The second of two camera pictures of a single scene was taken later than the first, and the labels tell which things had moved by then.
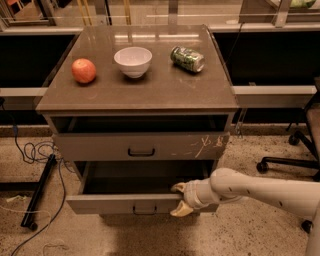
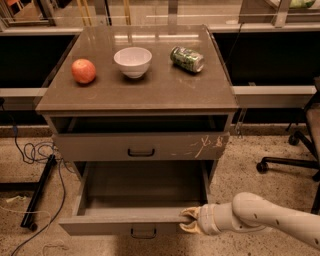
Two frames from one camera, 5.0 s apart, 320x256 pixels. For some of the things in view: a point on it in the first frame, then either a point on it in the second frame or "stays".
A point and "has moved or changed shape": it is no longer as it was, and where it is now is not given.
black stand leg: x=38 y=187 stays
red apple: x=83 y=70 stays
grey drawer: x=136 y=187 has moved or changed shape
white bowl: x=133 y=61 stays
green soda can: x=187 y=59 stays
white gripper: x=190 y=196 -> x=205 y=218
